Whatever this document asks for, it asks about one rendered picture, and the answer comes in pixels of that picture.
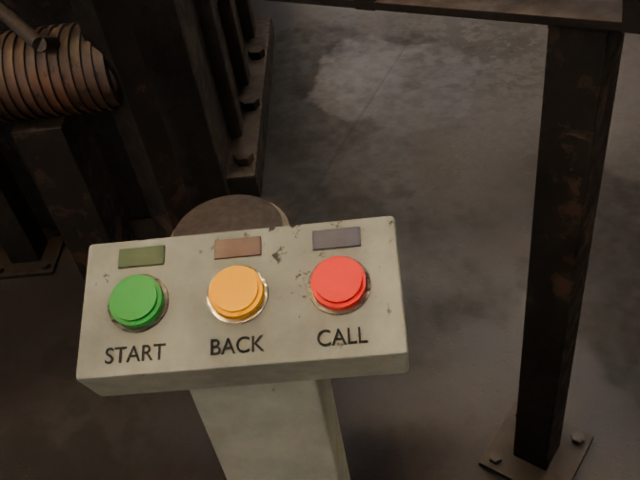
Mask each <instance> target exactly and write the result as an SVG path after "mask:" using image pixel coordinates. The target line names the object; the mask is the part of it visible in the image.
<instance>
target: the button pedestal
mask: <svg viewBox="0 0 640 480"><path fill-rule="evenodd" d="M351 227H360V237H361V246H360V247H349V248H339V249H329V250H313V249H312V231H313V230H331V229H342V228H351ZM252 236H261V251H262V254H261V255H258V256H248V257H237V258H227V259H217V260H215V259H214V241H215V240H222V239H232V238H242V237H252ZM163 245H165V262H164V265H155V266H145V267H135V268H124V269H118V259H119V250H122V249H132V248H143V247H152V246H163ZM334 256H346V257H348V258H351V259H353V260H354V261H356V262H357V263H358V264H359V265H360V266H361V267H362V269H363V270H364V272H365V274H366V280H367V288H366V291H365V294H364V296H363V298H362V299H361V300H360V301H359V302H358V303H357V304H356V305H355V306H353V307H351V308H349V309H347V310H329V309H327V308H325V307H323V306H322V305H320V304H319V303H318V302H317V300H316V299H315V298H314V296H313V293H312V290H311V286H310V280H311V276H312V273H313V271H314V270H315V268H316V267H317V266H318V265H319V264H320V263H321V262H323V261H324V260H326V259H328V258H331V257H334ZM231 266H245V267H248V268H250V269H252V270H254V271H255V272H256V273H257V274H258V275H259V277H260V279H261V281H262V283H263V286H264V298H263V301H262V303H261V305H260V307H259V308H258V309H257V310H256V311H255V312H254V313H253V314H251V315H249V316H247V317H245V318H242V319H228V318H225V317H223V316H221V315H220V314H219V313H217V311H216V310H215V309H214V308H213V306H212V305H211V303H210V299H209V288H210V283H211V281H212V279H213V278H214V277H215V276H216V274H217V273H219V272H220V271H221V270H223V269H226V268H228V267H231ZM136 274H142V275H147V276H149V277H151V278H153V279H154V280H155V281H156V282H157V283H158V284H159V286H160V287H161V289H162V291H163V292H164V306H163V308H162V310H161V312H160V314H159V315H158V316H157V317H156V319H155V320H153V321H152V322H151V323H149V324H148V325H146V326H144V327H141V328H128V327H125V326H123V325H121V324H120V323H118V322H117V321H116V320H115V319H114V318H113V316H112V315H111V313H110V307H109V300H110V295H111V293H112V291H113V289H114V288H115V286H116V285H117V284H118V283H119V282H121V281H122V280H123V279H125V278H127V277H129V276H132V275H136ZM409 368H410V363H409V349H408V339H407V330H406V320H405V311H404V301H403V292H402V282H401V272H400V263H399V253H398V244H397V234H396V225H395V219H394V218H393V217H392V216H381V217H372V218H362V219H351V220H342V221H332V222H322V223H312V224H303V225H292V226H283V227H273V228H262V229H253V230H234V231H224V232H215V233H204V234H194V235H184V236H174V237H165V238H154V239H145V240H135V241H125V242H115V243H106V244H95V245H91V246H90V247H89V257H88V266H87V276H86V285H85V294H84V304H83V313H82V322H81V331H80V341H79V351H78V359H77V369H76V378H77V380H78V381H79V382H81V383H82V384H83V385H85V386H86V387H88V388H89V389H91V390H93V391H94V392H96V393H97V394H99V395H101V396H113V395H124V394H136V393H149V392H161V391H174V390H190V394H191V396H192V398H193V401H194V403H195V406H196V408H197V409H198V412H199V414H200V416H201V419H202V421H203V424H204V426H205V428H206V431H207V433H208V435H209V438H210V440H211V443H212V445H213V448H214V450H215V452H216V455H217V457H218V459H219V462H220V464H221V467H222V469H223V471H224V473H225V475H226V477H227V480H350V472H349V467H348V463H347V458H346V454H345V449H344V444H343V439H342V434H341V430H340V425H339V420H338V415H337V410H336V406H335V401H334V396H333V392H332V387H331V382H330V380H331V379H332V378H344V377H356V376H369V375H381V374H394V373H405V372H407V371H409Z"/></svg>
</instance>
